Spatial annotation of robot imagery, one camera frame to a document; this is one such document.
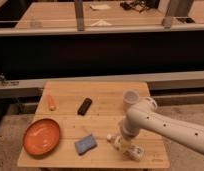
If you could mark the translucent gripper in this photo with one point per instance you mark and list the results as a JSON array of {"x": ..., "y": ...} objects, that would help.
[{"x": 123, "y": 145}]

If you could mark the metal clamp at left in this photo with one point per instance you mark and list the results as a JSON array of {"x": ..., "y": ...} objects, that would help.
[{"x": 5, "y": 82}]

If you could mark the small wooden table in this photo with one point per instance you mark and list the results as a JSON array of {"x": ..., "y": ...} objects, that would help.
[{"x": 101, "y": 119}]

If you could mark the white plastic bottle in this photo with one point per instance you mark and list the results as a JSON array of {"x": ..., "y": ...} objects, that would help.
[{"x": 135, "y": 155}]

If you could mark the metal vertical post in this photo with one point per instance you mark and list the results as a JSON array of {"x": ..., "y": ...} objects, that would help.
[{"x": 78, "y": 4}]

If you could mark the white paper on bench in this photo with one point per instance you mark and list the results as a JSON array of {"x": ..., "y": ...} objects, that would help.
[{"x": 99, "y": 7}]

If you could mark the orange carrot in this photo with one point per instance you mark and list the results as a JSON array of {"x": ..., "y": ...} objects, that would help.
[{"x": 51, "y": 103}]

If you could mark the black rectangular block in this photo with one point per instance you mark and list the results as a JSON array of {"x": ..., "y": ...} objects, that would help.
[{"x": 84, "y": 106}]

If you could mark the blue sponge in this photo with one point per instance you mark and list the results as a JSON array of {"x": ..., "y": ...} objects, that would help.
[{"x": 85, "y": 144}]

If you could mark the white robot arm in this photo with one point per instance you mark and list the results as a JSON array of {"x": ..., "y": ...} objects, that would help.
[{"x": 140, "y": 114}]

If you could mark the translucent plastic cup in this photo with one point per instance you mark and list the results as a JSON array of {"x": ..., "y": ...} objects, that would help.
[{"x": 130, "y": 97}]

